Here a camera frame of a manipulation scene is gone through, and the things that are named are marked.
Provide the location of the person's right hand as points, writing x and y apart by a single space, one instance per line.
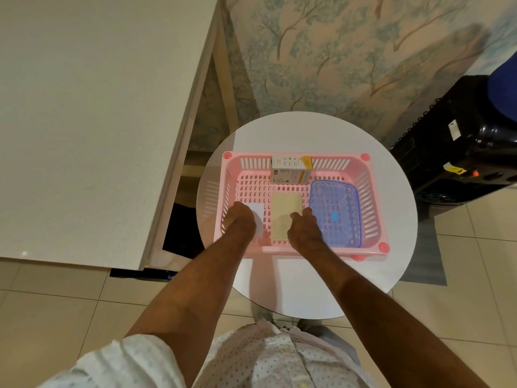
305 234

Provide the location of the person's left hand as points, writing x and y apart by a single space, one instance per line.
239 223

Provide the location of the person's right thumb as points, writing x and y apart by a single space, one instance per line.
296 216

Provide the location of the person's left fingers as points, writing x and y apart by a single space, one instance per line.
242 207

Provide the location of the beige box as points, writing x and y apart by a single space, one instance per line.
284 210

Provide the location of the person's right forearm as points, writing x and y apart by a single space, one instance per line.
375 315

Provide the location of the person's left forearm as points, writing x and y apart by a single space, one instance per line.
202 294

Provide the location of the pink plastic basket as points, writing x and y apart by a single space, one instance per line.
250 185

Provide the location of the blue transparent plastic container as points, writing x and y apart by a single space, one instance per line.
337 206

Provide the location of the white and orange carton box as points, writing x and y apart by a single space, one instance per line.
291 170

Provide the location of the round white side table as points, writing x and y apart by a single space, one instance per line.
307 133

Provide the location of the grey trousers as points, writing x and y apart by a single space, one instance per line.
337 343

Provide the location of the grey floor mat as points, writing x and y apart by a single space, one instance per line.
428 254

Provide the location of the white dotted shirt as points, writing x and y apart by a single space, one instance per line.
258 359

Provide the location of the black water dispenser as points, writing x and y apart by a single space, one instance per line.
452 153

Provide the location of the large white table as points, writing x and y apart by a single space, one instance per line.
89 117

